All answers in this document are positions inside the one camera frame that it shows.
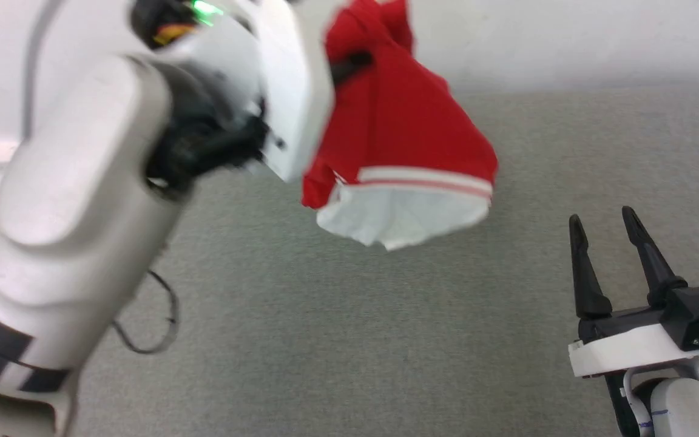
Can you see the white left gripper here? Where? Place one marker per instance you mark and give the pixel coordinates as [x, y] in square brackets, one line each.
[283, 79]

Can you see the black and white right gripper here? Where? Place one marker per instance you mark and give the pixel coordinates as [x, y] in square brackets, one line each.
[628, 349]

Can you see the red and white jersey shirt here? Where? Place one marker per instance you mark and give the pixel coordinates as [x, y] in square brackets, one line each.
[404, 121]

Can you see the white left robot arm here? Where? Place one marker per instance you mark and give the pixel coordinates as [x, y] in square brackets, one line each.
[70, 182]

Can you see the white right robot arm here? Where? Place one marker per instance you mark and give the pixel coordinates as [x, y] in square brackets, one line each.
[683, 406]

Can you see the grey fabric sofa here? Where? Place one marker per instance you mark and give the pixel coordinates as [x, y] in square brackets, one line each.
[386, 340]

